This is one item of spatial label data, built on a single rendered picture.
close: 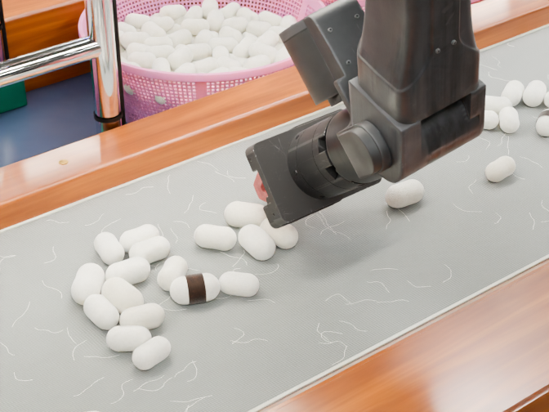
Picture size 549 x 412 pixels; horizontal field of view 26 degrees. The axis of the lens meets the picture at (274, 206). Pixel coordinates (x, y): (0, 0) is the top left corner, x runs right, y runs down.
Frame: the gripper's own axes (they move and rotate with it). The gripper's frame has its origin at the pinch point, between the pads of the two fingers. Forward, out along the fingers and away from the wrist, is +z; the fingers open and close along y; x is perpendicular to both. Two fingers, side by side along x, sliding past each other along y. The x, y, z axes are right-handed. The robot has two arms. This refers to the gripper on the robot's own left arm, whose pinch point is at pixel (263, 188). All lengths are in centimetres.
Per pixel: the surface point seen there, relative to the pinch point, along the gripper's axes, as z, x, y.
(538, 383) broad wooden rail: -24.6, 19.2, 1.3
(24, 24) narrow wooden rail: 33.2, -26.7, -0.4
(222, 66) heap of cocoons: 19.2, -13.6, -12.9
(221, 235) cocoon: -2.6, 2.2, 6.8
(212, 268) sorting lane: -2.4, 4.3, 8.7
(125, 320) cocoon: -5.6, 5.0, 18.4
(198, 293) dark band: -6.0, 5.4, 12.4
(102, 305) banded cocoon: -4.3, 3.4, 19.1
